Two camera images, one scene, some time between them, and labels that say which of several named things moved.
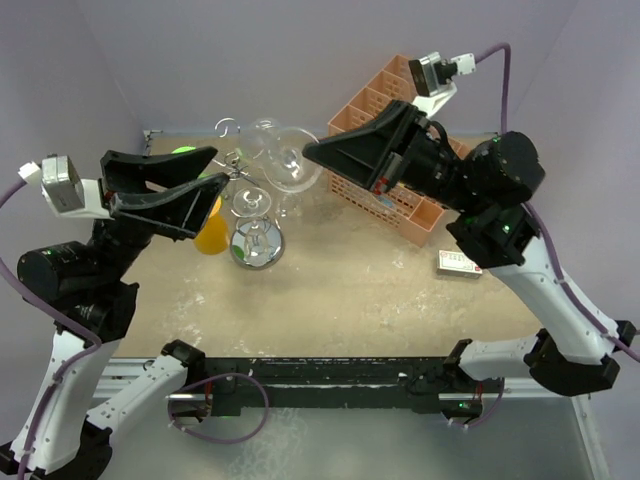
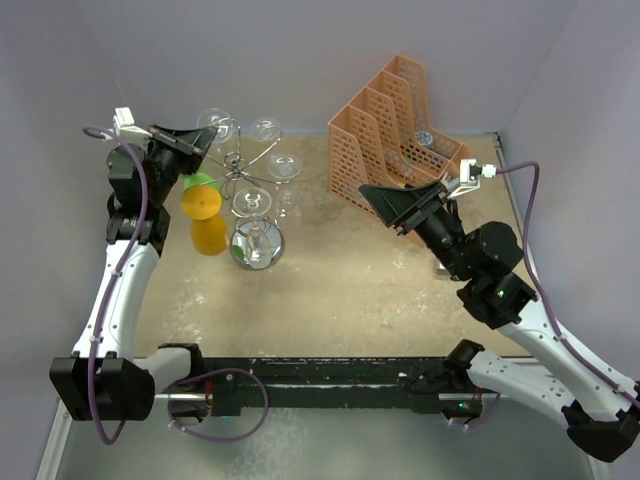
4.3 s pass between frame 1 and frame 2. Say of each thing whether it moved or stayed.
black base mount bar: stayed
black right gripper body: moved
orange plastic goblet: stayed
